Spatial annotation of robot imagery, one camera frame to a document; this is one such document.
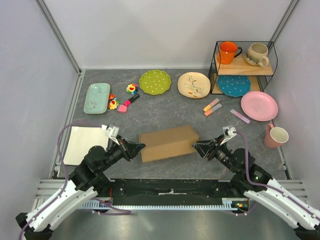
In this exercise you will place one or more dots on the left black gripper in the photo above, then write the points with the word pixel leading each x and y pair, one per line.
pixel 129 149

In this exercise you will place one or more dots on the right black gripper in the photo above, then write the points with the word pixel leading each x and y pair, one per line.
pixel 210 146

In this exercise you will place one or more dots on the brown cardboard box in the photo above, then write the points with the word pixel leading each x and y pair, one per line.
pixel 168 143

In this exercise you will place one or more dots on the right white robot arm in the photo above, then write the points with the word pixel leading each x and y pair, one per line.
pixel 304 219

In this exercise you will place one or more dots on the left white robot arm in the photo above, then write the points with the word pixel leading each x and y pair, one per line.
pixel 40 223

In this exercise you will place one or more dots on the pink eraser block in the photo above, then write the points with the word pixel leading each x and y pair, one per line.
pixel 122 108

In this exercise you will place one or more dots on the pink black highlighter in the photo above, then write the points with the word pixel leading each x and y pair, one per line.
pixel 132 99

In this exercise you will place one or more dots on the purple highlighter pen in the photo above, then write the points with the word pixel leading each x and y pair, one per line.
pixel 240 116

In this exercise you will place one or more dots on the white square plate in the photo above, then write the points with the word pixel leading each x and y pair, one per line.
pixel 81 140

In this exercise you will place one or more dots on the light teal rectangular tray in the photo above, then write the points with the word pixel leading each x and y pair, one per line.
pixel 97 97

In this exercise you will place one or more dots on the rainbow smiling flower toy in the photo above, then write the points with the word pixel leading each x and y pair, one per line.
pixel 132 89

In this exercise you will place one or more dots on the cream bird pattern plate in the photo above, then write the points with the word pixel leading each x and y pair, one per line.
pixel 194 85

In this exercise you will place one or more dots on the pink round plate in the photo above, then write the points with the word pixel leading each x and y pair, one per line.
pixel 259 106

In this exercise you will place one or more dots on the blue polka dot plate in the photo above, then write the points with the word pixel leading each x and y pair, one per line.
pixel 234 85

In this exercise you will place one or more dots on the pink mug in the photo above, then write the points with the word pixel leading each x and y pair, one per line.
pixel 275 136

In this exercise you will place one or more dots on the green polka dot plate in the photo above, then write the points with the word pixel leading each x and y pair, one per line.
pixel 155 82

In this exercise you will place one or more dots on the orange mug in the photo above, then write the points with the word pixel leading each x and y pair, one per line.
pixel 227 51

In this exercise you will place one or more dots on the beige ceramic mug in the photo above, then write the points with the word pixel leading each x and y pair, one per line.
pixel 257 55

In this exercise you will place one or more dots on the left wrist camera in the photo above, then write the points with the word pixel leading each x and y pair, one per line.
pixel 111 131

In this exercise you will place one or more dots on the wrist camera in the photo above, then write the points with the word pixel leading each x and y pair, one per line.
pixel 111 131
pixel 229 133

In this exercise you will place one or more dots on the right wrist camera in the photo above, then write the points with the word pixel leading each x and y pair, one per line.
pixel 229 133

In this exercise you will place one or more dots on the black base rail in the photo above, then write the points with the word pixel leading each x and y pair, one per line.
pixel 176 194

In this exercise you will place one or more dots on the small flower keychain toy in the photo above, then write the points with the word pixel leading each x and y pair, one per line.
pixel 113 102

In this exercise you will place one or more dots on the black wire wooden shelf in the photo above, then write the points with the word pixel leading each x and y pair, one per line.
pixel 259 75

